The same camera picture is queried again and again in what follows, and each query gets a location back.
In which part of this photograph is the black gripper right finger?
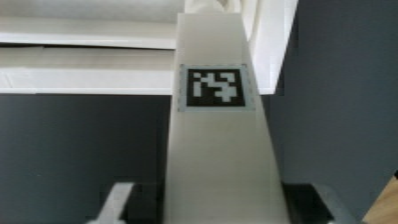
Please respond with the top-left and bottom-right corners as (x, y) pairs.
(282, 183), (368, 224)

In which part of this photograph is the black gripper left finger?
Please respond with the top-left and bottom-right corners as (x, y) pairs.
(85, 181), (163, 224)

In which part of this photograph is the white desk leg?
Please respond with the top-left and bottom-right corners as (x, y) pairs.
(163, 13), (290, 224)

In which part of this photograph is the white desk top tray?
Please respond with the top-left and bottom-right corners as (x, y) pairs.
(0, 0), (298, 95)

